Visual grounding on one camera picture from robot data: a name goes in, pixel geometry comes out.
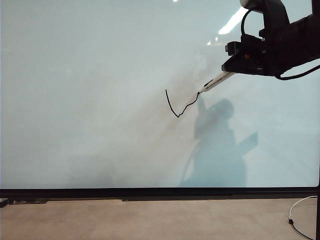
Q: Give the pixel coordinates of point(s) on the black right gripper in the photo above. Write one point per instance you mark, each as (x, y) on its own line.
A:
(280, 47)

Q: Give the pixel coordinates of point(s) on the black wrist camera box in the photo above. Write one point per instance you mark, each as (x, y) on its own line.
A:
(233, 48)

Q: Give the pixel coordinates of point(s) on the short black tray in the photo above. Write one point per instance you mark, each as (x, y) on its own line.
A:
(30, 201)

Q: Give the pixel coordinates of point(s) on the small black block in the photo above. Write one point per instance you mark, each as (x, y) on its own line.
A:
(3, 202)

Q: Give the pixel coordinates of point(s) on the long black pen tray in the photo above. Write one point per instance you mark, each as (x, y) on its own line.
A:
(200, 198)

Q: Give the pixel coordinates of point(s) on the black whiteboard stand post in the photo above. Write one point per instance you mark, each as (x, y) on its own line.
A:
(318, 215)

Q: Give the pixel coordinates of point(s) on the white whiteboard with black frame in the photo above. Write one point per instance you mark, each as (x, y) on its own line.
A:
(100, 87)

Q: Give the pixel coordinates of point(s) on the white whiteboard marker pen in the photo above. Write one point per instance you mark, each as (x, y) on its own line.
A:
(215, 81)

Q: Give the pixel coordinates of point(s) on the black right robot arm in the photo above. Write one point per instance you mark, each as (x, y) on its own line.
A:
(308, 35)

